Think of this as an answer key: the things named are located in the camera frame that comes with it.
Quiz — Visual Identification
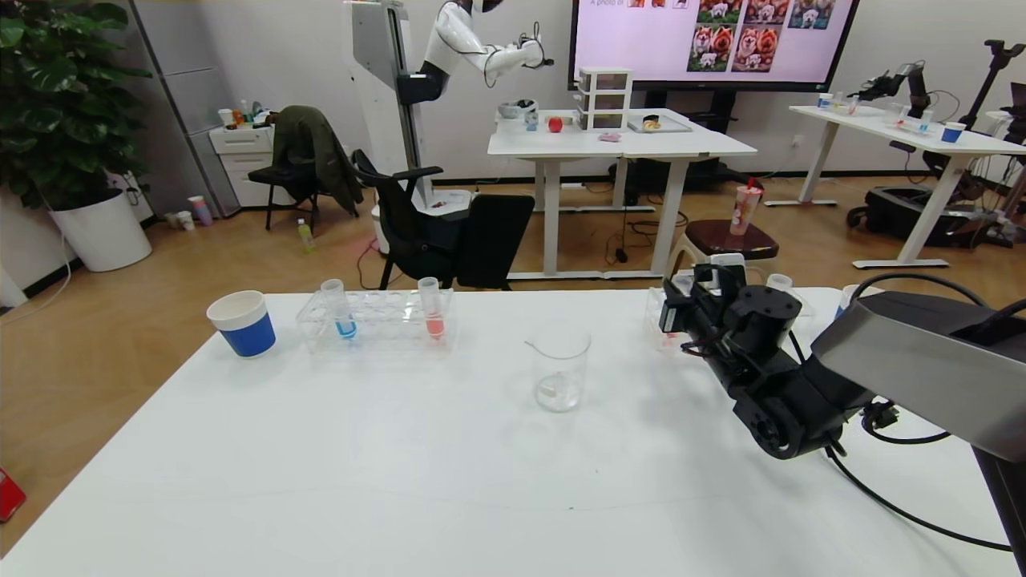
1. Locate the grey tray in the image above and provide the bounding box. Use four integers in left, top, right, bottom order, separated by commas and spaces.
627, 115, 693, 135

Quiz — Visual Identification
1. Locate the blue pigment test tube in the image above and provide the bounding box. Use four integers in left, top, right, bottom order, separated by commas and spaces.
320, 278, 358, 341

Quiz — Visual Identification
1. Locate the black metal chair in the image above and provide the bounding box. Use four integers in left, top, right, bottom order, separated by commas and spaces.
247, 159, 321, 235

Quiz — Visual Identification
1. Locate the drink cup with red straw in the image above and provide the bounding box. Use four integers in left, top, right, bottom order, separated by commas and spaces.
729, 178, 764, 237

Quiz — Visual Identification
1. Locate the clear plastic test tube rack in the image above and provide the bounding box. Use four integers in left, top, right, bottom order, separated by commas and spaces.
644, 282, 815, 352
295, 288, 456, 355

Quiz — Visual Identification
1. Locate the black floor power cable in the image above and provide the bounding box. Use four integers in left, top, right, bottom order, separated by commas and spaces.
603, 208, 684, 265

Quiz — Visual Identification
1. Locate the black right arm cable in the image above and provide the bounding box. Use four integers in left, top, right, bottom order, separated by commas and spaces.
826, 272, 1026, 554

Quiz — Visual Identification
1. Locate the white standing desk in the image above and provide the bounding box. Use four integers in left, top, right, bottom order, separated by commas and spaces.
763, 105, 1026, 270
477, 109, 628, 281
601, 111, 757, 280

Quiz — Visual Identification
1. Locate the large display screen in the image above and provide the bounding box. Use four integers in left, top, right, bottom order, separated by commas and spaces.
568, 0, 860, 92

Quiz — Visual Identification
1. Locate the salmon pigment test tube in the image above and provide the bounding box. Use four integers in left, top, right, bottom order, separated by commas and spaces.
418, 276, 446, 341

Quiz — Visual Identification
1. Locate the white desktop drawer organizer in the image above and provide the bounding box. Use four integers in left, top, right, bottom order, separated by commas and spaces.
577, 68, 633, 132

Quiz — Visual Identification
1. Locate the red box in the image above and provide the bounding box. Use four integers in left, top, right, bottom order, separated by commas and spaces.
0, 467, 27, 524

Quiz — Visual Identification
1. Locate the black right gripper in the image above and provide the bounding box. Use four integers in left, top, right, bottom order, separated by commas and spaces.
658, 277, 719, 335

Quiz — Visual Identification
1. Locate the grey tall cabinet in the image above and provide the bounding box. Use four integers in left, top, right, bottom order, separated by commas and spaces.
131, 0, 244, 219

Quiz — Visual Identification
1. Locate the blue white paper cup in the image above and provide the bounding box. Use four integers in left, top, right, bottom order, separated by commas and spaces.
206, 290, 277, 358
836, 284, 884, 321

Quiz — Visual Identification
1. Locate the white plant pot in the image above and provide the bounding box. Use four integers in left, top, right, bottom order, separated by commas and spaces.
50, 189, 153, 273

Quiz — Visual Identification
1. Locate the black office chair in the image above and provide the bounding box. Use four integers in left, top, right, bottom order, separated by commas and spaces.
353, 149, 536, 291

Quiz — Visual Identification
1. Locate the brown top plastic stool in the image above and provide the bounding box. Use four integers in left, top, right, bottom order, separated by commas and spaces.
665, 220, 780, 288

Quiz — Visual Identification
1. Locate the black display stand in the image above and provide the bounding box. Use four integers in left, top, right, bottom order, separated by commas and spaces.
609, 90, 742, 208

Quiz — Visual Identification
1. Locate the glass beaker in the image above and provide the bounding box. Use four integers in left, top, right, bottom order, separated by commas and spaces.
525, 327, 592, 414

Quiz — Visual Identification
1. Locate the white humanoid robot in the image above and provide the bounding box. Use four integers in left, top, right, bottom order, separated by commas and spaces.
345, 0, 555, 256

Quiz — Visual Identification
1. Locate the green leafy plant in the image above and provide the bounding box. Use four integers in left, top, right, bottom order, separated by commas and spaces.
0, 0, 153, 211

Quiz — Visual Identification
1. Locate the white drawer cabinet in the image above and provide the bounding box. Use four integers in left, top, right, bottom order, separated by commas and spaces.
209, 125, 293, 209

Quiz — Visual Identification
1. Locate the dark green jacket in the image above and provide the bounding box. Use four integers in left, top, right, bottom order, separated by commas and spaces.
271, 106, 366, 219

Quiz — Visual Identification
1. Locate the black mobile robot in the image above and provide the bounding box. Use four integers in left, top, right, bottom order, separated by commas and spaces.
847, 40, 1026, 249

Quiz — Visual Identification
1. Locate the red pigment test tube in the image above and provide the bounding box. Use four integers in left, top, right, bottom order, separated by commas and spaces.
662, 272, 697, 347

